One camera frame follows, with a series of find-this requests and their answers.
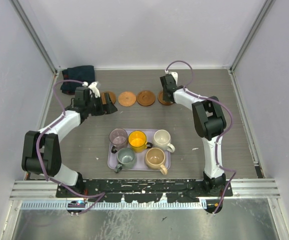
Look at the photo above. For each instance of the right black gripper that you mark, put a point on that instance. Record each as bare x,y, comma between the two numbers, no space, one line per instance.
164,95

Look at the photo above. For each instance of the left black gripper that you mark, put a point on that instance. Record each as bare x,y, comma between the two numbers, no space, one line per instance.
105,109

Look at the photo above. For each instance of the brown wooden round coaster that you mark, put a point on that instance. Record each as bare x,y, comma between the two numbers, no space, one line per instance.
161,101

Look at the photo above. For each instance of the light cork coaster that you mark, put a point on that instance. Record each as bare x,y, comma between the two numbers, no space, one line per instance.
127,99

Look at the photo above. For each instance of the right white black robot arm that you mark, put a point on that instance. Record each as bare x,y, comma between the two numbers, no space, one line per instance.
209,123

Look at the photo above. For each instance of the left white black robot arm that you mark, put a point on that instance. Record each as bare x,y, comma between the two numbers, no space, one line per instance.
41,153

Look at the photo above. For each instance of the dark brown wooden coaster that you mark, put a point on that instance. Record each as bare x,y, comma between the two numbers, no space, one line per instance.
146,98

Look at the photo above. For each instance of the purple glass mug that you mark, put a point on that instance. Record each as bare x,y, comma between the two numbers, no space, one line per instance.
118,139

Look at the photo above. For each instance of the lavender plastic tray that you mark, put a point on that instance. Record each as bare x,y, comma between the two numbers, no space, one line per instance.
140,164

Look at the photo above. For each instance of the dark blue folded cloth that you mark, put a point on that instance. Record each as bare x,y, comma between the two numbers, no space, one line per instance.
84,73

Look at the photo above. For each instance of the white ceramic mug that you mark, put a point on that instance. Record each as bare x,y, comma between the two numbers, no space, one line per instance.
162,140

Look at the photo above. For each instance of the yellow mug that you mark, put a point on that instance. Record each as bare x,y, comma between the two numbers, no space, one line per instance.
138,141

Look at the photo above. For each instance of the grey ceramic mug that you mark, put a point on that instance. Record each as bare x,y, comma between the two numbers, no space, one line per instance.
126,159

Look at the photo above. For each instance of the beige ceramic mug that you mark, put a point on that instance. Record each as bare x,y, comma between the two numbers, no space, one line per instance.
155,159

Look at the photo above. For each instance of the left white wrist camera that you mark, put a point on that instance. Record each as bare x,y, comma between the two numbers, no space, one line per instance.
93,88

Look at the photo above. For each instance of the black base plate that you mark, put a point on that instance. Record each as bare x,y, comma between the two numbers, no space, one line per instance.
149,190

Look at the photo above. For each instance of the white slotted cable duct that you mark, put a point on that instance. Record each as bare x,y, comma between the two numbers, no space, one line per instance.
80,205

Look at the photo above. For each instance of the aluminium front rail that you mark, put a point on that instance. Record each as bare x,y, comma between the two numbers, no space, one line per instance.
260,188

